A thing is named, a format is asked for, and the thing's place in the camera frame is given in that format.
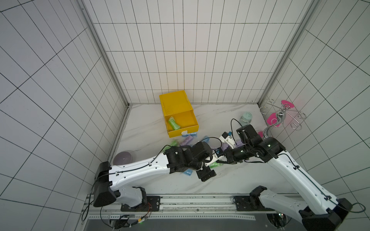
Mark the purple bag roll upper left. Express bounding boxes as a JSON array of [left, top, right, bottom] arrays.
[[179, 135, 193, 146]]

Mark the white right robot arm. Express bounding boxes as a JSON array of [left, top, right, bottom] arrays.
[[205, 137, 353, 231]]

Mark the blue bag roll upper middle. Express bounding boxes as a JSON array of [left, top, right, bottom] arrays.
[[202, 136, 210, 143]]

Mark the lavender bowl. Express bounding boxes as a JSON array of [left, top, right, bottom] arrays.
[[113, 151, 133, 166]]

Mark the blue bag roll lower left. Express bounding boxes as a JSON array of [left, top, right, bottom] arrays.
[[183, 169, 193, 176]]

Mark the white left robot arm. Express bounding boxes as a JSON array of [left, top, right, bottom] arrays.
[[92, 141, 220, 208]]

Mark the yellow plastic drawer cabinet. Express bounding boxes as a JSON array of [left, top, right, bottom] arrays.
[[160, 90, 199, 138]]

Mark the blue bag roll near drawer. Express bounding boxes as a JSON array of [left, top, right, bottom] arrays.
[[182, 132, 198, 137]]

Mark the green bag roll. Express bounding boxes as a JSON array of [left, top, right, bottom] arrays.
[[170, 140, 179, 146], [209, 162, 223, 168]]

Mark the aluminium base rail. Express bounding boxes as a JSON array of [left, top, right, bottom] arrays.
[[82, 194, 316, 221]]

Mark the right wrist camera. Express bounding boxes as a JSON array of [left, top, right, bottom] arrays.
[[219, 132, 237, 149]]

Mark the pink metal cup rack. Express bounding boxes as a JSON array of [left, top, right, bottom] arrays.
[[259, 98, 306, 138]]

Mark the pale green jar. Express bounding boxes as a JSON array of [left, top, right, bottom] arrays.
[[239, 112, 252, 127]]

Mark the green bag roll vertical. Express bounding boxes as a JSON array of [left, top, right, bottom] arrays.
[[168, 116, 181, 131]]

